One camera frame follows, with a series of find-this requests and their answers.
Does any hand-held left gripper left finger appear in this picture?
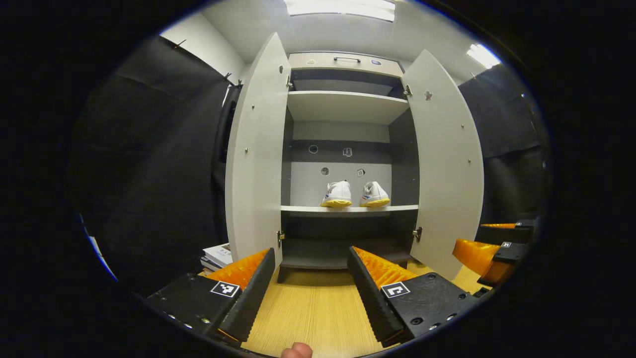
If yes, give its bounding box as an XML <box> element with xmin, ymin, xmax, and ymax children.
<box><xmin>145</xmin><ymin>247</ymin><xmax>276</xmax><ymax>345</ymax></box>

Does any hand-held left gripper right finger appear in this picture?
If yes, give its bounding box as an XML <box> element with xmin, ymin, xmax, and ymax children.
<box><xmin>346</xmin><ymin>246</ymin><xmax>481</xmax><ymax>348</ymax></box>

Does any white shoe cabinet door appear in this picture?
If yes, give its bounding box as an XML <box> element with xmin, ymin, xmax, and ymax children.
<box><xmin>225</xmin><ymin>32</ymin><xmax>292</xmax><ymax>269</ymax></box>
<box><xmin>401</xmin><ymin>49</ymin><xmax>485</xmax><ymax>281</ymax></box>

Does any white canvas shoe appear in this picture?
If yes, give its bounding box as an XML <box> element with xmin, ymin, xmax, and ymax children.
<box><xmin>320</xmin><ymin>180</ymin><xmax>353</xmax><ymax>208</ymax></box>
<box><xmin>360</xmin><ymin>181</ymin><xmax>391</xmax><ymax>208</ymax></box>

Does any white shoe cabinet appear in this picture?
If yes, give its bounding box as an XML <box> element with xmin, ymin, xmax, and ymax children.
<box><xmin>279</xmin><ymin>51</ymin><xmax>420</xmax><ymax>284</ymax></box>

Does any white cabinet drawer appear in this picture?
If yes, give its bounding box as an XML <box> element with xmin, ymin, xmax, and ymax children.
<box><xmin>288</xmin><ymin>52</ymin><xmax>404</xmax><ymax>79</ymax></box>

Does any white cover book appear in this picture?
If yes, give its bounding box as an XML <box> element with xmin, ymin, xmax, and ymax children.
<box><xmin>200</xmin><ymin>243</ymin><xmax>233</xmax><ymax>273</ymax></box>

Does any black backdrop cloth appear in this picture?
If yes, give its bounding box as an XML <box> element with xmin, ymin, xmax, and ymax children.
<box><xmin>457</xmin><ymin>64</ymin><xmax>550</xmax><ymax>224</ymax></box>
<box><xmin>70</xmin><ymin>35</ymin><xmax>244</xmax><ymax>296</ymax></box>

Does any small ceiling light panel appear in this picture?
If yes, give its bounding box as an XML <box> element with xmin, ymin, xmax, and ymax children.
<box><xmin>466</xmin><ymin>43</ymin><xmax>501</xmax><ymax>69</ymax></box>

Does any large ceiling light panel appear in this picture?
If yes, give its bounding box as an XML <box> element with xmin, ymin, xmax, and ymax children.
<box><xmin>284</xmin><ymin>0</ymin><xmax>397</xmax><ymax>22</ymax></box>

